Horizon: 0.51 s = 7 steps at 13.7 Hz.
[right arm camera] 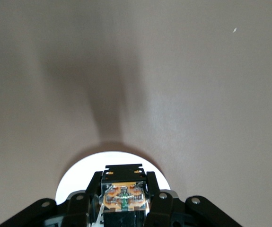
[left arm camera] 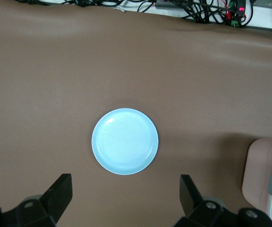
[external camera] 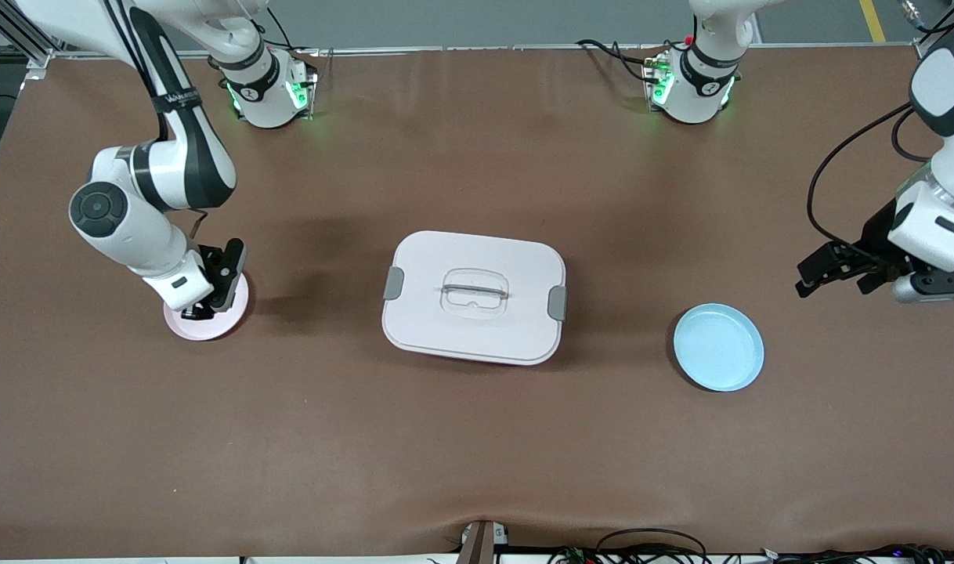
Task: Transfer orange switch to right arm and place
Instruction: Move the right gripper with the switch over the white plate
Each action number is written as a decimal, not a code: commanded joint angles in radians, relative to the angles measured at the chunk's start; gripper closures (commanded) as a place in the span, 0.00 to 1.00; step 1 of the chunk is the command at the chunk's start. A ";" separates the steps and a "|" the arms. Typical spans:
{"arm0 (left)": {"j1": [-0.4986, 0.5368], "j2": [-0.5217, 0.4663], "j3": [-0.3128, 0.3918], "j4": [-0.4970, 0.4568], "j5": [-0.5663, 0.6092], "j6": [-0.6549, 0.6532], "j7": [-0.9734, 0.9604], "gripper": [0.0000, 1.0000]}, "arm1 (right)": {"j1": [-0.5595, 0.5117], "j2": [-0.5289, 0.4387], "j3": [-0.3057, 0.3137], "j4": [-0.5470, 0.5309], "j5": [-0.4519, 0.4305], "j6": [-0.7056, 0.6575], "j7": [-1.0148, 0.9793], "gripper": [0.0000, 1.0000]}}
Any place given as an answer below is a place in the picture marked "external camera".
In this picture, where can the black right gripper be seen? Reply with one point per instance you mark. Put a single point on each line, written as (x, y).
(213, 270)

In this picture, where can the pale pink round plate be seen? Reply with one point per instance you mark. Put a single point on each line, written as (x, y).
(211, 329)

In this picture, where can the aluminium frame post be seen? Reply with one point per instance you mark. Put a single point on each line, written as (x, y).
(927, 47)
(37, 70)

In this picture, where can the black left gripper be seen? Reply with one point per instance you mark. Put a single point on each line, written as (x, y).
(876, 239)

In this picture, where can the brown camera post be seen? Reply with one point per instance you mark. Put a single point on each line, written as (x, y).
(477, 544)

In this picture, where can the brown table mat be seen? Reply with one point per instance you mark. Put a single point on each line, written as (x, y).
(289, 439)

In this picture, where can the light blue round plate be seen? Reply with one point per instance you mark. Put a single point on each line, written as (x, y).
(716, 348)

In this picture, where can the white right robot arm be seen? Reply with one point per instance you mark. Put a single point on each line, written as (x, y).
(148, 243)

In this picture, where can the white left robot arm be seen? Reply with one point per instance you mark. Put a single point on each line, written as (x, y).
(923, 243)

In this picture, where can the white lidded storage box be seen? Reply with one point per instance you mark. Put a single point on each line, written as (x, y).
(477, 333)

